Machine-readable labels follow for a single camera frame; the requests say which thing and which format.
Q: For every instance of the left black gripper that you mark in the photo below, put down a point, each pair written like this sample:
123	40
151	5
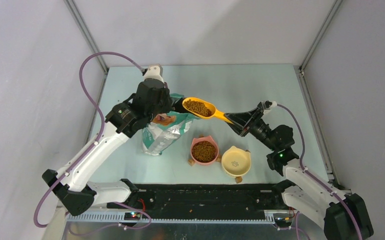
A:
167	106

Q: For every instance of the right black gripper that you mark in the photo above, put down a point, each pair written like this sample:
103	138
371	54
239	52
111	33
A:
240	120

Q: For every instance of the green dog food bag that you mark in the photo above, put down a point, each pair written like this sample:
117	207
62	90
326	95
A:
166	128

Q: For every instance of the orange plastic food scoop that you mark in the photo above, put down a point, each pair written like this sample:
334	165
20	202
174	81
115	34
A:
216	113

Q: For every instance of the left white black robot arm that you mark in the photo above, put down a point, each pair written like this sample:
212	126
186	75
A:
71	184

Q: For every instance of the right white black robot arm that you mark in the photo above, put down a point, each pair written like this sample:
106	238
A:
311	188

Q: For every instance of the yellow cat-ear pet bowl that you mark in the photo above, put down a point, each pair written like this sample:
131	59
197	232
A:
236	163

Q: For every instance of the pink cat-ear pet bowl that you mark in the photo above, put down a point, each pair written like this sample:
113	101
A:
192	161

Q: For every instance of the kibble in pink bowl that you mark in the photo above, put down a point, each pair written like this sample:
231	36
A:
204	151

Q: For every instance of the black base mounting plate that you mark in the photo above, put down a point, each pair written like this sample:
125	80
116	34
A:
250	201

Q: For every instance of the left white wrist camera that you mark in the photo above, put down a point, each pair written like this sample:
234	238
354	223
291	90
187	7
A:
154	71

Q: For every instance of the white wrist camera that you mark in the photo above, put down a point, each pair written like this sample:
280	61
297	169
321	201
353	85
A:
267	106
154	71

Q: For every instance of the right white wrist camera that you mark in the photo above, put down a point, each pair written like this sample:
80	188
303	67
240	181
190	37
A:
267	106

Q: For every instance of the aluminium frame rail base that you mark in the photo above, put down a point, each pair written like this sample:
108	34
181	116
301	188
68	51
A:
114	213

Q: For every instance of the left corner aluminium post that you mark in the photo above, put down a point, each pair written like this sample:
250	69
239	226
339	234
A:
82	25

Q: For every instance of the corner aluminium post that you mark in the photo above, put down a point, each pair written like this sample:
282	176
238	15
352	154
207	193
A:
82	25
321	33

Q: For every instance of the right corner aluminium post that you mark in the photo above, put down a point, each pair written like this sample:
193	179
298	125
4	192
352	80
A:
321	33

